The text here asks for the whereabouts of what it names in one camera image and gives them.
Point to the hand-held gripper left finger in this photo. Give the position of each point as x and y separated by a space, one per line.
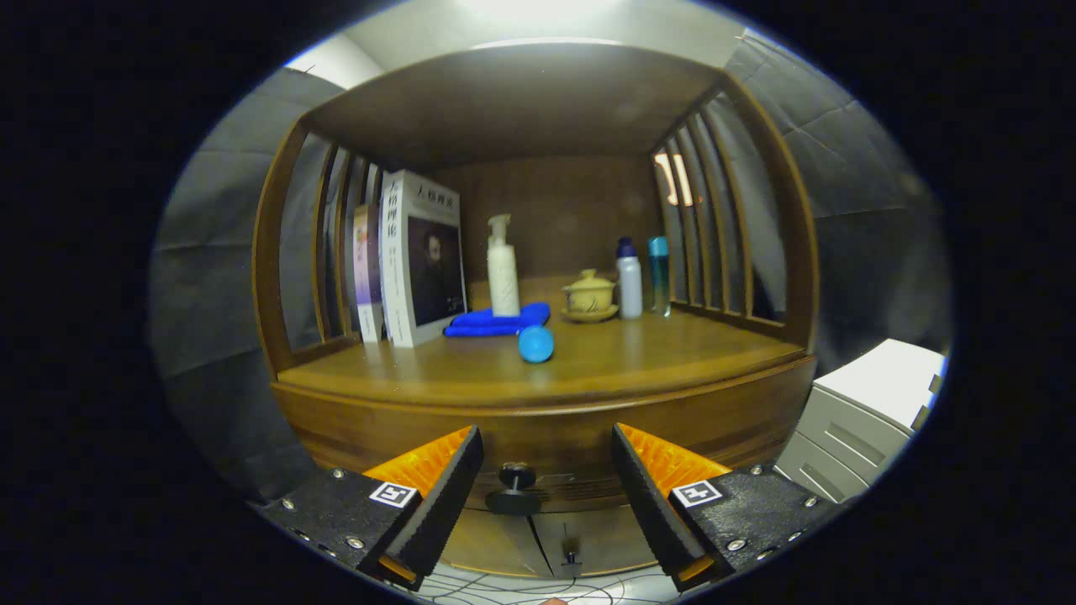
441 504

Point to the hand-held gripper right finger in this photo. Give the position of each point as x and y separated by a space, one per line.
647 504

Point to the wooden drawer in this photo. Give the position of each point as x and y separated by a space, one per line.
378 424

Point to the blue white tube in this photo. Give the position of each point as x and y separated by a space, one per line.
536 344

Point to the wooden cabinet door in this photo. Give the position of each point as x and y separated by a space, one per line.
605 538
496 542

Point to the wooden countertop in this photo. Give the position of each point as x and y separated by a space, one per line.
656 353

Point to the white drawer unit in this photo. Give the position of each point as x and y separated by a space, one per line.
866 403

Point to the wooden cabinet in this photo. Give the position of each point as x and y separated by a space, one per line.
538 101

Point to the blue folded cloth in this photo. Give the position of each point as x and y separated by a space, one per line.
487 323

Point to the beige lidded teacup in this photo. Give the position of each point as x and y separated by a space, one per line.
588 296

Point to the white bottle blue cap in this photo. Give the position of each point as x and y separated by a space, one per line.
629 286

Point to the teal bottle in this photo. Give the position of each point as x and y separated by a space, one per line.
659 281

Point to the white pump bottle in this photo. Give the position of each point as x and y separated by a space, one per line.
504 277

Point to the white portrait book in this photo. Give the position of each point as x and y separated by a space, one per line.
429 269

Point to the purple book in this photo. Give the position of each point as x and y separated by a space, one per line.
367 269

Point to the ceiling light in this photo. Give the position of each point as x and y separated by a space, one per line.
542 8

